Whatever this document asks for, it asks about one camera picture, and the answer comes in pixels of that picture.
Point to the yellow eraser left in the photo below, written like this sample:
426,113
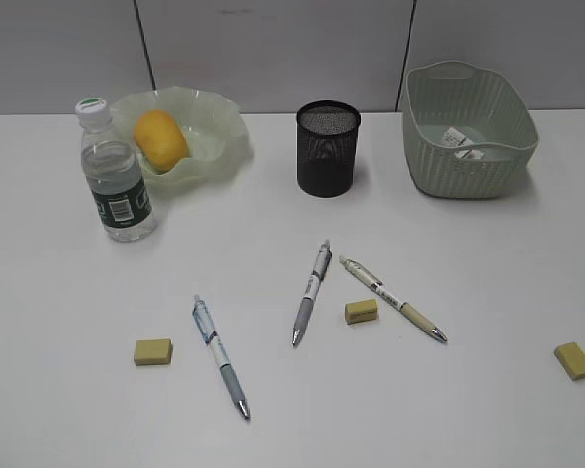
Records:
152,352

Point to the black mesh pen holder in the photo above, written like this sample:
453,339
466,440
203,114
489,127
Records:
327,134

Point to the white waste paper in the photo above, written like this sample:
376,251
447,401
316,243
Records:
454,138

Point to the grey and white pen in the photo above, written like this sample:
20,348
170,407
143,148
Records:
317,276

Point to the beige and white pen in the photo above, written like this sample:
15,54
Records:
360,272

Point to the yellow eraser right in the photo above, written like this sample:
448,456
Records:
572,359

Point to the clear water bottle green label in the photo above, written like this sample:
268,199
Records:
113,174

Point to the blue and white pen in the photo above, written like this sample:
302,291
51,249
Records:
214,343

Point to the yellow mango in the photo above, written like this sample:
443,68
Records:
160,139

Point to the pale green woven basket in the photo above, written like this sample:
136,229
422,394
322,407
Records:
481,104

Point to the yellow eraser middle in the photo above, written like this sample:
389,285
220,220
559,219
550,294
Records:
361,311

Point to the yellow eraser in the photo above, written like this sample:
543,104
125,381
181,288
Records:
572,359
361,311
152,352

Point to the translucent green wavy plate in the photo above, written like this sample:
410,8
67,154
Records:
217,137

